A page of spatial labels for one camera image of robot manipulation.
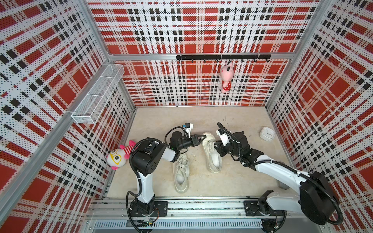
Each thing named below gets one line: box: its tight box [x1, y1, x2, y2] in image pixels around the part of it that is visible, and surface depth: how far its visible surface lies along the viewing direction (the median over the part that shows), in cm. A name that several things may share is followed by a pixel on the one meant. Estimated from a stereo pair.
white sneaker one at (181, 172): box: [172, 152, 190, 194], surface depth 80 cm
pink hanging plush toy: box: [220, 61, 234, 94], surface depth 95 cm
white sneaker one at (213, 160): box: [201, 132, 222, 174], surface depth 84 cm
